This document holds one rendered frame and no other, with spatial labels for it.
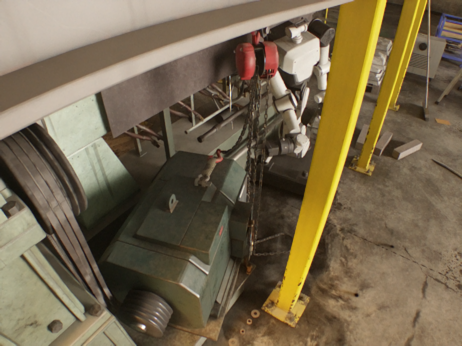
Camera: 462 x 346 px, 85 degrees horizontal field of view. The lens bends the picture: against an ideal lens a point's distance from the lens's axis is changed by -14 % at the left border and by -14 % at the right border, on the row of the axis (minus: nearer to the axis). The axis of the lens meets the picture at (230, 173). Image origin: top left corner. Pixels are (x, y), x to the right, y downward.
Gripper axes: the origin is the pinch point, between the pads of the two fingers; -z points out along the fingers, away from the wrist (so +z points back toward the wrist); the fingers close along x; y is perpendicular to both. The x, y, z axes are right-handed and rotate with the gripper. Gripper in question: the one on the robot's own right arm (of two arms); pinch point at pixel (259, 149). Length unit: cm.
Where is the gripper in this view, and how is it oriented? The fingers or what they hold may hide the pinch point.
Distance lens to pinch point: 156.8
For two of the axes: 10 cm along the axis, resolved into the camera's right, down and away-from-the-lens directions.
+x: -2.3, -6.2, 7.5
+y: 0.0, -7.7, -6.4
